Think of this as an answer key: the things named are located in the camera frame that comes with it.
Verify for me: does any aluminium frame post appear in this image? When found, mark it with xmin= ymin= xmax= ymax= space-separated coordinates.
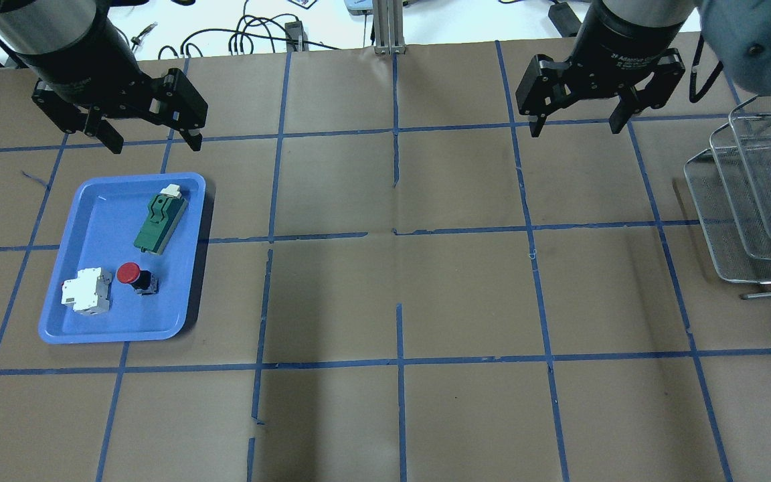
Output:
xmin=372 ymin=0 xmax=406 ymax=56

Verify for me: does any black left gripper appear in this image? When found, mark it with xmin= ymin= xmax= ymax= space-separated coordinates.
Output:
xmin=31 ymin=59 xmax=208 ymax=155

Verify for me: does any red emergency stop button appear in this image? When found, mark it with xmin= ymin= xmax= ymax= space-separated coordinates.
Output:
xmin=115 ymin=262 xmax=159 ymax=296

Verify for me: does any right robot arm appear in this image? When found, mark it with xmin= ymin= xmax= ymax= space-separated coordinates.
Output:
xmin=515 ymin=1 xmax=771 ymax=138

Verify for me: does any black power adapter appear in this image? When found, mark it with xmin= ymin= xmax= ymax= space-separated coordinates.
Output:
xmin=547 ymin=1 xmax=582 ymax=37

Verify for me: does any white circuit breaker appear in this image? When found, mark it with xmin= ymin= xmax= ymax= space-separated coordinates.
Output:
xmin=61 ymin=266 xmax=112 ymax=315

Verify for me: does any blue plastic tray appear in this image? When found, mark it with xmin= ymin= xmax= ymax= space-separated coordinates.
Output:
xmin=37 ymin=173 xmax=206 ymax=344

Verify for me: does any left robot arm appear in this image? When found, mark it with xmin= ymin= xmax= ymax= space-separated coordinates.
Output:
xmin=0 ymin=1 xmax=208 ymax=154

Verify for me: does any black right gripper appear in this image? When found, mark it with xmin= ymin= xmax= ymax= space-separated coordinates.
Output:
xmin=516 ymin=23 xmax=685 ymax=138

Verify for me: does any green white switch module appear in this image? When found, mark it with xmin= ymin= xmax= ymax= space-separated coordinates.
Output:
xmin=133 ymin=183 xmax=189 ymax=256

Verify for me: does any black cable bundle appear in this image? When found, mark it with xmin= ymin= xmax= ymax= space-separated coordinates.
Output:
xmin=158 ymin=0 xmax=339 ymax=60

